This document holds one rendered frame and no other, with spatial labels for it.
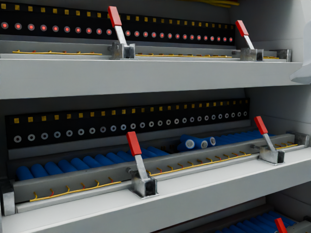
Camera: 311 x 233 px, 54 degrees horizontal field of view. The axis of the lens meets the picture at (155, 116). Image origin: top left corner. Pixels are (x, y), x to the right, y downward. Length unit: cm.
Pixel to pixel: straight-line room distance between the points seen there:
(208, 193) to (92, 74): 24
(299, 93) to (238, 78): 23
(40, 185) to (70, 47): 20
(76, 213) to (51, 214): 3
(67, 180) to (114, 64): 17
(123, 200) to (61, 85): 17
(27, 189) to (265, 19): 64
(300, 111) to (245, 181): 28
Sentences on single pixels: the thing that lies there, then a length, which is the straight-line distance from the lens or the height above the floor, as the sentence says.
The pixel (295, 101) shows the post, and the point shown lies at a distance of 75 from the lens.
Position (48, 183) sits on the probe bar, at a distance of 43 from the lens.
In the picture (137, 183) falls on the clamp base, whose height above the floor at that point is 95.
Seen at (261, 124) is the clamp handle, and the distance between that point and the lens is 60.
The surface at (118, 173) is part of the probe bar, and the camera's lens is 46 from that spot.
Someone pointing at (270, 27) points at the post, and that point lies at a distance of 80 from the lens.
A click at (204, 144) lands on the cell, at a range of 56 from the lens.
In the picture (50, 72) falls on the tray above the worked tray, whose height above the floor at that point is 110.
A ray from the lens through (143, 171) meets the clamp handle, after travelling 43.
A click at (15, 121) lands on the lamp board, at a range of 53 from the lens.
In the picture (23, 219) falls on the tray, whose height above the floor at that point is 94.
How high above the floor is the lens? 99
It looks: 6 degrees up
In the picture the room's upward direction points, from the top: 9 degrees counter-clockwise
